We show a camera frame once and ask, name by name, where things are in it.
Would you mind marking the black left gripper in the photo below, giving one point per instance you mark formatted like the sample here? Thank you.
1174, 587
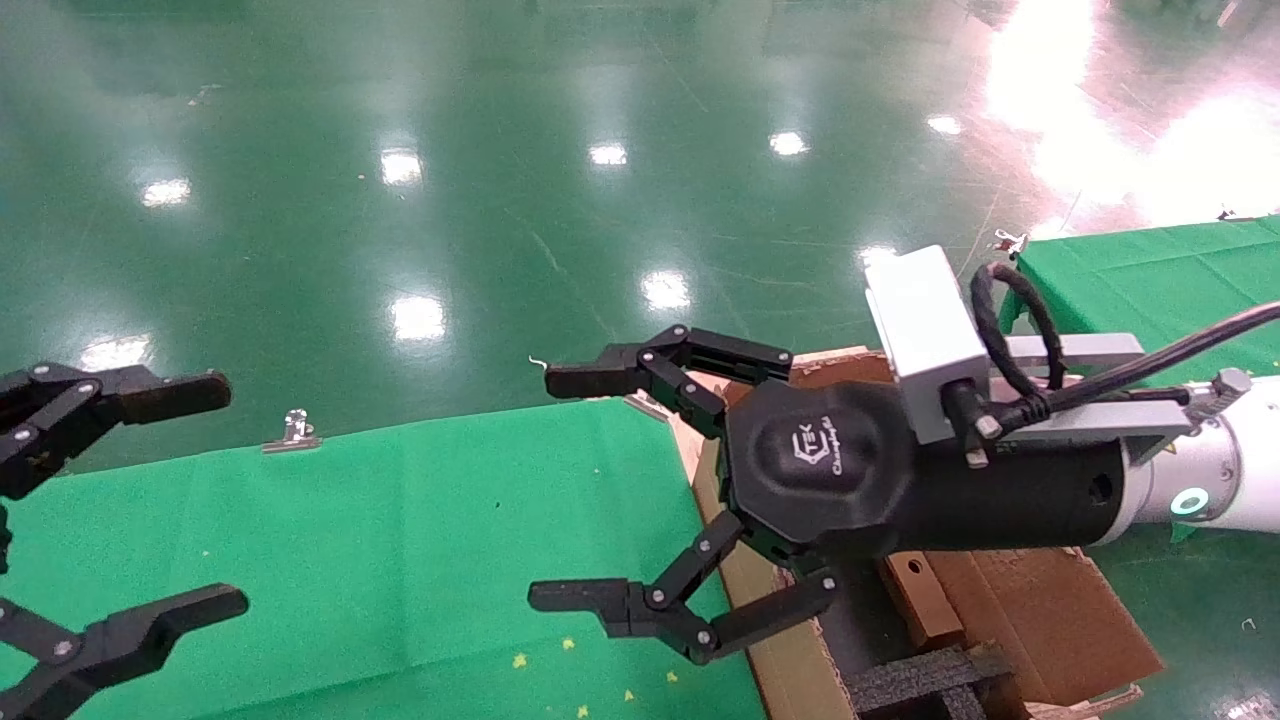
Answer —
3, 540

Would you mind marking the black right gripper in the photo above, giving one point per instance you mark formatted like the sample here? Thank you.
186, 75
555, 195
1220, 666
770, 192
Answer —
835, 500

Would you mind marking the small cardboard box with hole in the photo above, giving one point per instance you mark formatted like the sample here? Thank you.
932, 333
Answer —
925, 600

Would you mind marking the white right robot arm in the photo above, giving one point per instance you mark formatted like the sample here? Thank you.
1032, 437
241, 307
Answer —
1250, 455

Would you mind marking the large brown cardboard carton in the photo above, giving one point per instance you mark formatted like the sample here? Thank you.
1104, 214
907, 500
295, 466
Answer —
1040, 610

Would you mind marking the large green table cloth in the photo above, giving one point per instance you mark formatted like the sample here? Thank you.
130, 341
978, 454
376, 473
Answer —
400, 520

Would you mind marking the smooth dark foam block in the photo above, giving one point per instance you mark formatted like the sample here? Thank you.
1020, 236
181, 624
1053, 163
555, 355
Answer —
860, 625

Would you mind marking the textured dark foam strip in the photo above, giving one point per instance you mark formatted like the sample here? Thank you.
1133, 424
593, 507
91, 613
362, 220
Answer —
920, 680

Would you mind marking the small green table cloth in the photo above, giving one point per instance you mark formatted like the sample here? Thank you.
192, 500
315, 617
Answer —
1150, 280

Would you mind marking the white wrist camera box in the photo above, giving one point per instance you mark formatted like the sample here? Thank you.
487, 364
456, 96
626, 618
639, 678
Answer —
925, 325

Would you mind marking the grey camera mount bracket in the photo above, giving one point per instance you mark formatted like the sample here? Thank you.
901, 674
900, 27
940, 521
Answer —
1090, 350

